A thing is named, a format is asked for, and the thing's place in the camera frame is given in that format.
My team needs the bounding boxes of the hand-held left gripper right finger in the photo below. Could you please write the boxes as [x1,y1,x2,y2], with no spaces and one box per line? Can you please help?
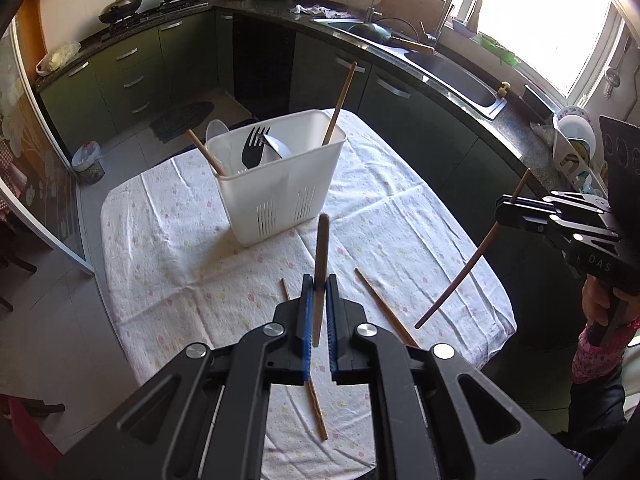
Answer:
[326,274,583,480]

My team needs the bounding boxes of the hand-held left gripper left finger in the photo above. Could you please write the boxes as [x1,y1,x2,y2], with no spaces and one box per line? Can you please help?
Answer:
[65,274,317,480]

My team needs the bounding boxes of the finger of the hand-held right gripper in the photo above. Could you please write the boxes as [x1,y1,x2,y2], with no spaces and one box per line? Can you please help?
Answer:
[495,208,621,251]
[496,191,613,216]

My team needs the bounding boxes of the white plastic utensil holder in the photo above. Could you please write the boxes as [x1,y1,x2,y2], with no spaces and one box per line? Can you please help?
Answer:
[206,109,347,248]

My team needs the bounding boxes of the white plastic spoon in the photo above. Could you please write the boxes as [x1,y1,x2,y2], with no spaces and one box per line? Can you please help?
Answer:
[262,135,294,162]

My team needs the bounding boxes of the black plastic fork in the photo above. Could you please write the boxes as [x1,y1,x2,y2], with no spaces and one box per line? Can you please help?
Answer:
[241,126,271,170]

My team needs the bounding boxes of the person's right hand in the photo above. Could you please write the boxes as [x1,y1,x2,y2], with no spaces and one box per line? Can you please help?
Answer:
[581,279,609,324]

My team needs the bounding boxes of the dish rack with plates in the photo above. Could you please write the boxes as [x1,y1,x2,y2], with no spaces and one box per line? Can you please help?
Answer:
[550,105,608,196]

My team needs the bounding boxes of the white floral tablecloth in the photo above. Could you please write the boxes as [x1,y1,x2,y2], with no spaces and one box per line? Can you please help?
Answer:
[100,107,517,480]

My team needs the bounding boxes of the steel kitchen sink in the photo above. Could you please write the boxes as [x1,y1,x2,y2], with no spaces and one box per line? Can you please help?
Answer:
[315,17,508,121]

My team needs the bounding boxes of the green plastic container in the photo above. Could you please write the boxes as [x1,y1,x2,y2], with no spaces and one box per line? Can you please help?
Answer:
[477,32,521,67]

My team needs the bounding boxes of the tall steel faucet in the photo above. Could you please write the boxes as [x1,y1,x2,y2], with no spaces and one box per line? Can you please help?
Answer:
[432,0,485,46]

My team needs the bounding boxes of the dark floor mat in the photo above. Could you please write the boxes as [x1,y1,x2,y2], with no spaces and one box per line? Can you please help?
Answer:
[149,101,216,145]

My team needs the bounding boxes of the small bin with bag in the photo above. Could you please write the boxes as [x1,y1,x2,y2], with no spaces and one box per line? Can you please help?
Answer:
[71,141,106,185]

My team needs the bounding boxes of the green base cabinets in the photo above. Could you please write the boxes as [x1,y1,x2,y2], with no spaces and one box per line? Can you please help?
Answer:
[37,7,556,211]

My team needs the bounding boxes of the crumpled rag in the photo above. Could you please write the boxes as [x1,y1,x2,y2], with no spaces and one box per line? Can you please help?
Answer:
[291,4,341,18]

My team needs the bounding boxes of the dark wooden chair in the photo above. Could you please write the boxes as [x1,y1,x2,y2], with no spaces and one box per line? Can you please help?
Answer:
[0,220,38,311]

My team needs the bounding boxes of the red cushioned chair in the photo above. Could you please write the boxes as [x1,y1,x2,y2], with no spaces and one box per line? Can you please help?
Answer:
[0,394,66,480]

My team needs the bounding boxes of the sliding glass door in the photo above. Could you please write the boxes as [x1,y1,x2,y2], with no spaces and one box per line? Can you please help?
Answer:
[0,17,97,277]

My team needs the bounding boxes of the gas stove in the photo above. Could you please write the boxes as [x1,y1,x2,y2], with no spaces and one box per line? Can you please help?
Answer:
[102,0,210,28]

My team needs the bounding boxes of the white plastic bag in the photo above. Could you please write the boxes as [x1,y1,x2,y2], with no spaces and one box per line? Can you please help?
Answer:
[35,41,82,77]

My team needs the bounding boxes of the black lidded wok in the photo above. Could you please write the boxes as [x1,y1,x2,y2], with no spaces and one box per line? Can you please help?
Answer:
[98,0,143,25]

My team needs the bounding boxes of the dark wok with wooden handle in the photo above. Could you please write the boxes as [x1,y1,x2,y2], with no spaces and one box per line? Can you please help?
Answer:
[347,17,436,56]

